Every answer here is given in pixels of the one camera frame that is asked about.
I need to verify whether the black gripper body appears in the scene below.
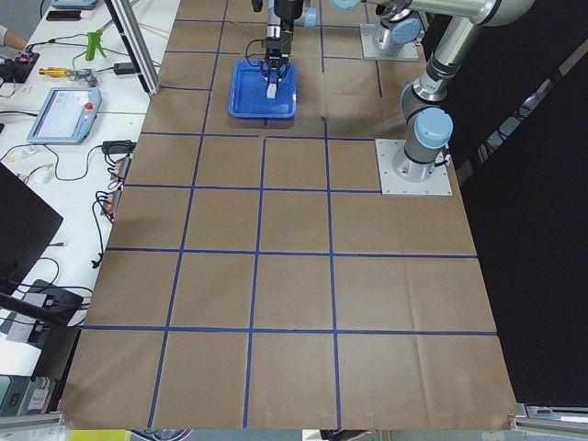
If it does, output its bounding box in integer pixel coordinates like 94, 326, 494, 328
262, 31, 292, 62

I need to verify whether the white block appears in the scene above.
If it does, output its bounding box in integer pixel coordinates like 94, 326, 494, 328
266, 83, 277, 99

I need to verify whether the person forearm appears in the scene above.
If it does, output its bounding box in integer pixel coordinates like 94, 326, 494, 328
0, 25, 27, 51

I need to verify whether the blue plastic tray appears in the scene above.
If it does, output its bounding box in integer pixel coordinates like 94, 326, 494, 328
228, 59, 297, 119

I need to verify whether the wooden chopstick pair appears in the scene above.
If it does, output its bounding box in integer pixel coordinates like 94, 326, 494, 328
139, 23, 171, 39

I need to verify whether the black power adapter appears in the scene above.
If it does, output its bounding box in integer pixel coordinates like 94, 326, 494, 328
113, 62, 137, 75

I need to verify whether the teach pendant tablet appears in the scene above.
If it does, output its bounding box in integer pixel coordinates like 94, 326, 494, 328
27, 87, 102, 144

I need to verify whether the yellow tool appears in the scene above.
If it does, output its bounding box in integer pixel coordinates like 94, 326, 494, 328
39, 67, 70, 78

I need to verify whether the white computer mouse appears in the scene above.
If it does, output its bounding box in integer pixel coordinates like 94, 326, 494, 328
32, 167, 52, 185

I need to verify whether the black monitor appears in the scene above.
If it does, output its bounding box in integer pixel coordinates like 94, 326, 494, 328
0, 165, 63, 295

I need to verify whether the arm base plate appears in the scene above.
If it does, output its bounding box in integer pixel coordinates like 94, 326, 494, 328
375, 139, 453, 197
359, 24, 419, 62

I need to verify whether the aluminium frame post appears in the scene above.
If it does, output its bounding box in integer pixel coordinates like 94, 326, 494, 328
105, 0, 161, 96

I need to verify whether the green-handled reacher grabber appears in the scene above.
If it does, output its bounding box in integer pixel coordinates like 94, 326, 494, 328
85, 29, 107, 62

